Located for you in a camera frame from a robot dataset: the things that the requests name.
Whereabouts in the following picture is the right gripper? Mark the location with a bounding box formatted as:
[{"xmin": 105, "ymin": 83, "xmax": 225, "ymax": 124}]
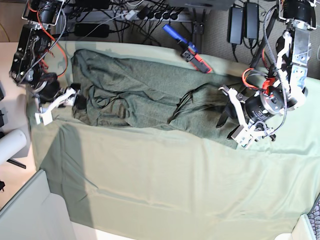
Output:
[{"xmin": 58, "ymin": 83, "xmax": 87, "ymax": 110}]

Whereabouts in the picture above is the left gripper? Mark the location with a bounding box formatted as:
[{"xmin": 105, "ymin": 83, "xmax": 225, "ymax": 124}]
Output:
[{"xmin": 215, "ymin": 100, "xmax": 240, "ymax": 140}]

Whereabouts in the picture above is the dark green T-shirt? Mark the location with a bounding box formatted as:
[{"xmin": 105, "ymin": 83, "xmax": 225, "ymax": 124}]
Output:
[{"xmin": 71, "ymin": 49, "xmax": 240, "ymax": 149}]

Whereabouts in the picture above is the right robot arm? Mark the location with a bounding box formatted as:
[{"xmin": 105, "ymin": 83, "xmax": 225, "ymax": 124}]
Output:
[{"xmin": 9, "ymin": 0, "xmax": 86, "ymax": 110}]

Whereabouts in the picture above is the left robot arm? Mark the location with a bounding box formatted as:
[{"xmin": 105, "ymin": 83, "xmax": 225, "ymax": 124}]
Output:
[{"xmin": 216, "ymin": 0, "xmax": 317, "ymax": 145}]

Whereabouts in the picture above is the blue and orange clamp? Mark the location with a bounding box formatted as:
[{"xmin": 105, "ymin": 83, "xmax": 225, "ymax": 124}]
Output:
[{"xmin": 162, "ymin": 24, "xmax": 213, "ymax": 74}]

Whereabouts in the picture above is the black box on floor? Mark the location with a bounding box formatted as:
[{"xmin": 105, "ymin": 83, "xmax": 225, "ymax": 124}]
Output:
[{"xmin": 73, "ymin": 23, "xmax": 110, "ymax": 38}]

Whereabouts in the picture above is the white cylinder roll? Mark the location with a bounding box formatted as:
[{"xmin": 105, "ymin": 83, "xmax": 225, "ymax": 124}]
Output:
[{"xmin": 0, "ymin": 129, "xmax": 27, "ymax": 165}]

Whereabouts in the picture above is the white charger plug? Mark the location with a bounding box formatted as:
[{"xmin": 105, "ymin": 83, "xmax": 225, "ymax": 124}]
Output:
[{"xmin": 124, "ymin": 10, "xmax": 138, "ymax": 21}]

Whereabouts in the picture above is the light green table cloth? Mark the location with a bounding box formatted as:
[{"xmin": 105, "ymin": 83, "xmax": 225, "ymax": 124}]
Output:
[{"xmin": 24, "ymin": 39, "xmax": 320, "ymax": 238}]

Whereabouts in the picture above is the grey power strip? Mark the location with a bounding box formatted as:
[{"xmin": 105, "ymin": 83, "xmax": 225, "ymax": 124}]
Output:
[{"xmin": 105, "ymin": 9, "xmax": 193, "ymax": 23}]

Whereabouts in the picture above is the left black power adapter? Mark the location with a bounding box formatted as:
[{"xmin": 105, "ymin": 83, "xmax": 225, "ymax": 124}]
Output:
[{"xmin": 243, "ymin": 1, "xmax": 260, "ymax": 40}]

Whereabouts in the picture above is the light green box edge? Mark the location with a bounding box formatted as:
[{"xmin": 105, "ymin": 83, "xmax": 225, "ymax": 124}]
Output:
[{"xmin": 0, "ymin": 170, "xmax": 76, "ymax": 240}]

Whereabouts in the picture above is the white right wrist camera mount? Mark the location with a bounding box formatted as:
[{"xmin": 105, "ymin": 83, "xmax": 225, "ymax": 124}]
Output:
[{"xmin": 34, "ymin": 88, "xmax": 76, "ymax": 126}]

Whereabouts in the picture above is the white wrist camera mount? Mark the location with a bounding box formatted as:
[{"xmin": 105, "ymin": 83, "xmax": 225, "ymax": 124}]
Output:
[
  {"xmin": 219, "ymin": 85, "xmax": 275, "ymax": 149},
  {"xmin": 34, "ymin": 88, "xmax": 76, "ymax": 126}
]

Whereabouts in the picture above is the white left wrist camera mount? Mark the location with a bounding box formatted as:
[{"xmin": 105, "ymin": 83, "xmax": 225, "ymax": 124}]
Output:
[{"xmin": 219, "ymin": 85, "xmax": 275, "ymax": 149}]

